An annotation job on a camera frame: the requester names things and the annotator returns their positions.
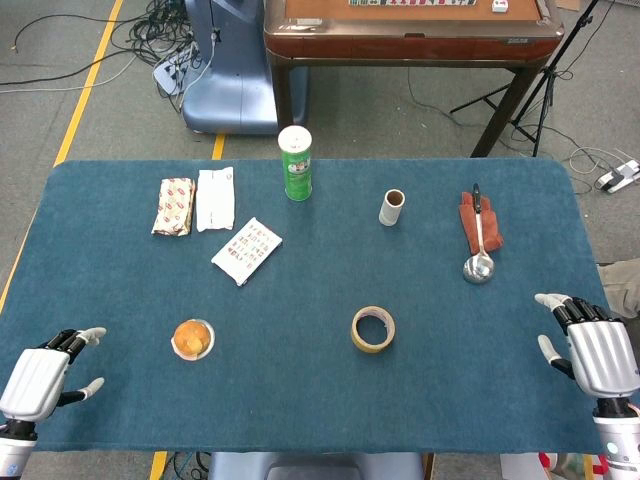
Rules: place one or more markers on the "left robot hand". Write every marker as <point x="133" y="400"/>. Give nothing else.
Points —
<point x="32" y="380"/>

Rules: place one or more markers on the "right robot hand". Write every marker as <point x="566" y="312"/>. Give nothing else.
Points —
<point x="600" y="355"/>

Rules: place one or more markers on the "orange jelly cup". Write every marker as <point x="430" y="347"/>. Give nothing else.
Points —
<point x="190" y="337"/>

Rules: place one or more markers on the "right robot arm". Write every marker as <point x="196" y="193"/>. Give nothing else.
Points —
<point x="620" y="440"/>

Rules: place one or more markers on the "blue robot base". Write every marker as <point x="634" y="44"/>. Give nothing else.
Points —
<point x="230" y="90"/>

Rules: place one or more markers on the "red white item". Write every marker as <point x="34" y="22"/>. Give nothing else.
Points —
<point x="550" y="465"/>

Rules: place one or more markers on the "metal ladle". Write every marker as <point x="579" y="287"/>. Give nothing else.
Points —
<point x="478" y="270"/>

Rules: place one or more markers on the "brown folded cloth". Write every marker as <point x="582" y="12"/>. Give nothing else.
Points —
<point x="492" y="232"/>

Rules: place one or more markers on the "white foot pedal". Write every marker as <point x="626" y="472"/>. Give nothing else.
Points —
<point x="612" y="180"/>

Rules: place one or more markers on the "red patterned snack packet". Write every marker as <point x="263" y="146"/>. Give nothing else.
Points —
<point x="172" y="207"/>

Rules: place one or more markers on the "grey blue robot chassis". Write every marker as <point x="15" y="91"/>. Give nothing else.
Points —
<point x="240" y="467"/>

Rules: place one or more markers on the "yellow tape roll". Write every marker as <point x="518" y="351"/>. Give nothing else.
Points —
<point x="357" y="340"/>

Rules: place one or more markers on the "white printed card box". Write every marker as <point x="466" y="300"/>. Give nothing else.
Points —
<point x="245" y="250"/>

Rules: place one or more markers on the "cardboard tube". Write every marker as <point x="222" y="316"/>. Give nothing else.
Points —
<point x="389" y="212"/>

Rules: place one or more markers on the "white snack packet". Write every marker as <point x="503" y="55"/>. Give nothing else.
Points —
<point x="215" y="200"/>

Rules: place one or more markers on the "blue table cloth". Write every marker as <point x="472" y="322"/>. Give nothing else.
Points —
<point x="300" y="400"/>

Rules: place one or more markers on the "black tripod stand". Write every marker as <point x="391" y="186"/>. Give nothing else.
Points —
<point x="549" y="75"/>

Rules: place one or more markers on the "grey power strip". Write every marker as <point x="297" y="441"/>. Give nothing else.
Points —
<point x="167" y="75"/>

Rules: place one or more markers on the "green chips can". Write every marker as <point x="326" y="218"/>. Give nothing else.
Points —
<point x="296" y="170"/>

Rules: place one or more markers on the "cardboard box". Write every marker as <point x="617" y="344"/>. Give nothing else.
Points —
<point x="570" y="4"/>

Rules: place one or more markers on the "single mahjong tile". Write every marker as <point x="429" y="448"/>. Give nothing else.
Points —
<point x="500" y="6"/>

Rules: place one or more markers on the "brown mahjong table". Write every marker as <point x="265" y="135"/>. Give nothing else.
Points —
<point x="400" y="47"/>

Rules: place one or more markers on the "mahjong tile row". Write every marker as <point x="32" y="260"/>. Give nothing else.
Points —
<point x="400" y="2"/>

